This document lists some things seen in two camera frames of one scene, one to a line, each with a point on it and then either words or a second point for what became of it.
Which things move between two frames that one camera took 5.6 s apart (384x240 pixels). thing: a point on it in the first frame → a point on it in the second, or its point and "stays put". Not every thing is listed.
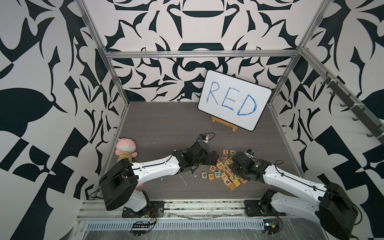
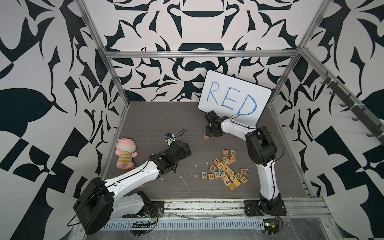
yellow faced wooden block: x=231 y=186 stays put
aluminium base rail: x=173 y=209 stays put
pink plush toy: x=126 y=148 stays put
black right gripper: x=233 y=167 → x=208 y=132
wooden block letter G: x=212 y=168 stays put
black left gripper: x=214 y=158 → x=187 y=150
